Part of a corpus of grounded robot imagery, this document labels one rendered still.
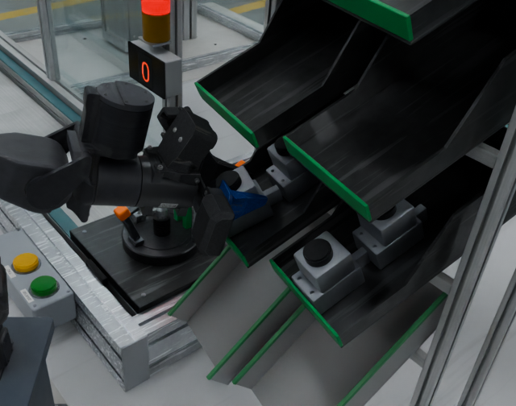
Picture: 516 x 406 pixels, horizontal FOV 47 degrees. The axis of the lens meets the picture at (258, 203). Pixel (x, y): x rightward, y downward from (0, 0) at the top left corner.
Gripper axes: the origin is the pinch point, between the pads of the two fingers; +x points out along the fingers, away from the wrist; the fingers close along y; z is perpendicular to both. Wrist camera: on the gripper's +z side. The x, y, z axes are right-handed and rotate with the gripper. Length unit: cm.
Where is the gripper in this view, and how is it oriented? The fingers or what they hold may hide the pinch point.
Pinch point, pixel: (234, 187)
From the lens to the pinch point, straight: 71.0
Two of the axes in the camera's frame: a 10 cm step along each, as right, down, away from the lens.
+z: 3.3, -7.8, -5.3
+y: -3.5, -6.2, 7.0
